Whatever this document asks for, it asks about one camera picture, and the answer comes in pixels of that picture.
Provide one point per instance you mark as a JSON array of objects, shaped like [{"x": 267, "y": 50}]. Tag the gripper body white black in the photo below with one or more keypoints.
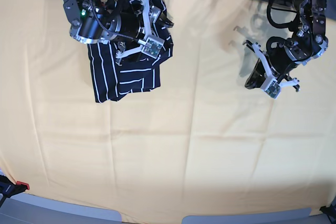
[
  {"x": 281, "y": 65},
  {"x": 132, "y": 25}
]

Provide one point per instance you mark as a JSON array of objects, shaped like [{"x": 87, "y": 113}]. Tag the navy white striped T-shirt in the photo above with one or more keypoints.
[{"x": 136, "y": 73}]

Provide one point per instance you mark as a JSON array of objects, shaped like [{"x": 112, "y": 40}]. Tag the robot arm silver black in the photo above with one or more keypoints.
[
  {"x": 91, "y": 19},
  {"x": 307, "y": 42}
]

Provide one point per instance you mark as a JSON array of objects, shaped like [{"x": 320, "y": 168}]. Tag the yellow table cloth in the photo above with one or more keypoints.
[{"x": 200, "y": 144}]

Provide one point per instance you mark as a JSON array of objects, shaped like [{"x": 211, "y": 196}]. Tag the black clamp right corner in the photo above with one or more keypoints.
[{"x": 330, "y": 212}]

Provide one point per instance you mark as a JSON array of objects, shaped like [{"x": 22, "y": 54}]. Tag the red black clamp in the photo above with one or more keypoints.
[{"x": 9, "y": 189}]

